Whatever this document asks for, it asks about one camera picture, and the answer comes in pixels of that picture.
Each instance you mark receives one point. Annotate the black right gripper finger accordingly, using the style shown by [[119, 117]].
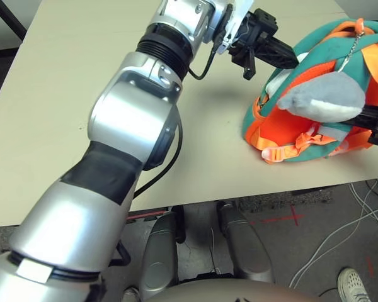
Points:
[[367, 116]]

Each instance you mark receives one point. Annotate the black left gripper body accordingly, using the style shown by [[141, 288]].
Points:
[[255, 34]]

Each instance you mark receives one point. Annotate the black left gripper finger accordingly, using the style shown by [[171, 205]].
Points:
[[280, 53]]

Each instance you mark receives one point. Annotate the teal and orange backpack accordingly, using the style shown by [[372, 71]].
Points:
[[302, 126]]

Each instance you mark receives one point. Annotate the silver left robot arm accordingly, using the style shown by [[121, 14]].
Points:
[[113, 132]]

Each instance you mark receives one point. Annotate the white bystander shoe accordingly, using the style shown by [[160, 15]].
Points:
[[352, 284]]

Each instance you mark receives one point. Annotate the grey robot left leg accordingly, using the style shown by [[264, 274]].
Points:
[[160, 251]]

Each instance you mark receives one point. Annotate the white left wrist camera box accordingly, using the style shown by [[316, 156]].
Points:
[[236, 22]]

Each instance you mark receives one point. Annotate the black metal frame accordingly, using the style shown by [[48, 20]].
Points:
[[11, 20]]

